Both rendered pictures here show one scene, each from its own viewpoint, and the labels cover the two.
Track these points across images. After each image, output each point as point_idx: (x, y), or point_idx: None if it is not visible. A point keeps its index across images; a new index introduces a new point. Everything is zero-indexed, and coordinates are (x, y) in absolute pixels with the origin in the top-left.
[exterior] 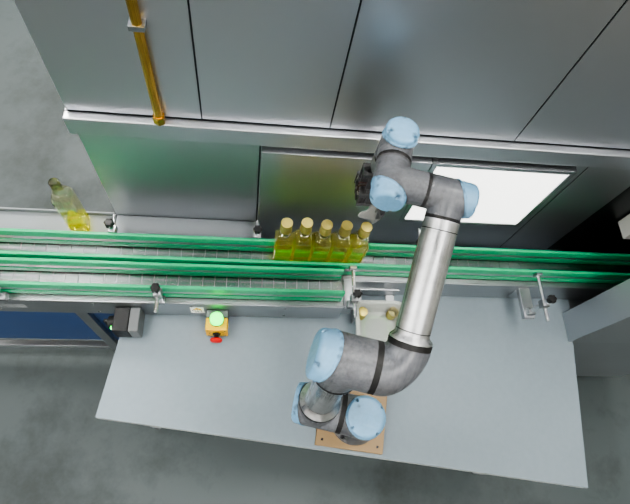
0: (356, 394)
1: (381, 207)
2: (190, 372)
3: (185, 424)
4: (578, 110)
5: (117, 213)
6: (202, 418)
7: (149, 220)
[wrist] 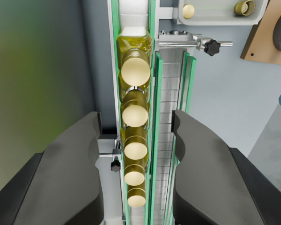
0: (274, 23)
1: None
2: None
3: (245, 153)
4: None
5: (103, 222)
6: (245, 145)
7: (105, 206)
